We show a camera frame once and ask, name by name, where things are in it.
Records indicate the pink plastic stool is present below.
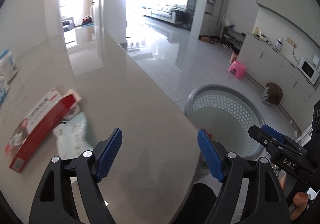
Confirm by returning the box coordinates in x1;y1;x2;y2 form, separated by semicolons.
228;60;247;79

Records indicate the pale blue printed packet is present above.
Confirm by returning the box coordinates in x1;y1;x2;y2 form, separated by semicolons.
52;112;97;161

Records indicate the shoe rack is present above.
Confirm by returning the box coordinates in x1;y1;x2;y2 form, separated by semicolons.
220;26;247;51

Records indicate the grey perforated basket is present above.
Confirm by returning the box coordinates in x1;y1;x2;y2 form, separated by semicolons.
184;84;267;165

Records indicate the person's right hand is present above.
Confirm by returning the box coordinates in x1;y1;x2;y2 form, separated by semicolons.
279;173;312;216

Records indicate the white bottle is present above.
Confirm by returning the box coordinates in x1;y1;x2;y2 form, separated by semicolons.
274;37;285;51

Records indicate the tall shelf cabinet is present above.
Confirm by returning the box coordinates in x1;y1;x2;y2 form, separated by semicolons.
200;0;233;37

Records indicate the long red and white box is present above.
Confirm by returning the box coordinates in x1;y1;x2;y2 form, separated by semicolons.
4;87;83;173

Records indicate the white counter cabinet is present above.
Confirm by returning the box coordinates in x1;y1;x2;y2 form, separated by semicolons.
239;33;320;105

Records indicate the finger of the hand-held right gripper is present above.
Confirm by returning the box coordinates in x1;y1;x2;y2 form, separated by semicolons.
261;125;313;165
249;125;315;184

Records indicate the brown bag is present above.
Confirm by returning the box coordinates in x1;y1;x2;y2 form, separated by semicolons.
260;82;283;107

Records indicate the white microwave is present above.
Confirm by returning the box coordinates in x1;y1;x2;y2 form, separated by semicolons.
298;57;320;86

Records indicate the white jar with blue lid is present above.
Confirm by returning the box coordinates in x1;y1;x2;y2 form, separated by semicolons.
0;49;19;83

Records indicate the brown cardboard box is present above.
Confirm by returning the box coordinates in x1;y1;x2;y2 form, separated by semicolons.
199;36;220;44

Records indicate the white tissue pack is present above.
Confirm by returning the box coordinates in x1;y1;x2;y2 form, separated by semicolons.
0;75;10;106

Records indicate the grey sofa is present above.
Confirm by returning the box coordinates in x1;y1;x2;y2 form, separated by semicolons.
140;4;190;27

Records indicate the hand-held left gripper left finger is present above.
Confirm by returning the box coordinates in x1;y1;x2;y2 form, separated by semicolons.
29;128;123;224

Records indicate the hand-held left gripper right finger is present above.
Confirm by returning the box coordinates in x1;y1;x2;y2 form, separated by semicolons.
197;129;292;224

